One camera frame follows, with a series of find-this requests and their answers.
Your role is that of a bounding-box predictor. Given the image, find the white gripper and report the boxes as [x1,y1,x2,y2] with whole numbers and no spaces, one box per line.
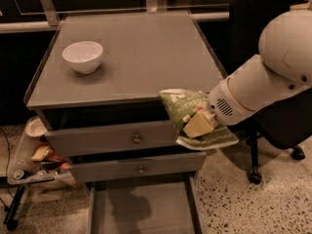
[183,78,253,138]

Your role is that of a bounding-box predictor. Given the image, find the green jalapeno chip bag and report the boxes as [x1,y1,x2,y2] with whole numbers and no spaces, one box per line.
[159,89,239,150]

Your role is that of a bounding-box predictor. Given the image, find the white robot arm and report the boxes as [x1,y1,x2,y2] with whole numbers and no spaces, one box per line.
[183,10,312,138]

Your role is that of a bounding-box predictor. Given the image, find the grey top drawer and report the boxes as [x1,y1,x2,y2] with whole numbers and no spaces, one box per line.
[46,121,177,157]

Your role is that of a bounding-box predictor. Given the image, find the grey middle drawer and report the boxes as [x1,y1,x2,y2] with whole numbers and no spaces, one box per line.
[70,152,206,182]

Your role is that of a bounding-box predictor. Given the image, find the grey open bottom drawer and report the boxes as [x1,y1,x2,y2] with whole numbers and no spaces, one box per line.
[86,173,206,234]

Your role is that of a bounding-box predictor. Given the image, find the grey drawer cabinet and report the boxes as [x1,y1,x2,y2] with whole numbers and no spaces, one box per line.
[23,10,234,234]

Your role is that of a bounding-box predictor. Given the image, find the red snack bag in bin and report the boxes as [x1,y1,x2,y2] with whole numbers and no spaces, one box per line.
[45,150,65,164]

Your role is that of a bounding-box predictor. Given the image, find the yellow snack bag in bin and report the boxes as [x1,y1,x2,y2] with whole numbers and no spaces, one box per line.
[31,145,51,162]

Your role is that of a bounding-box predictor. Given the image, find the black office chair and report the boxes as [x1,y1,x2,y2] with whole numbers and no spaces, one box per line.
[221,0,312,184]

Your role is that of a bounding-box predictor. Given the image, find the white ceramic bowl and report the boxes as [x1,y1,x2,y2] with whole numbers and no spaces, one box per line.
[62,41,103,74]

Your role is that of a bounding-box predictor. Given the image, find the white bowl in bin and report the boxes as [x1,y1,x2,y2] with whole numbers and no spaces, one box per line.
[25,117,48,137]

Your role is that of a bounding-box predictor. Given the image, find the clear plastic storage bin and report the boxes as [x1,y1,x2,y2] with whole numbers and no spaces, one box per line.
[8,128,77,188]

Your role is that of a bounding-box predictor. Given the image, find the soda can in bin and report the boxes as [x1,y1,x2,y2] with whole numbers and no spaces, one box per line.
[13,169,28,180]

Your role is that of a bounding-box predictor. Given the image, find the black stand leg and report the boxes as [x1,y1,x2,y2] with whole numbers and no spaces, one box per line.
[3,185,25,231]

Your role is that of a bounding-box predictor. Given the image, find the metal rail with brackets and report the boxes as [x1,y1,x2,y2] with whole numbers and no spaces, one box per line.
[0,0,230,31]

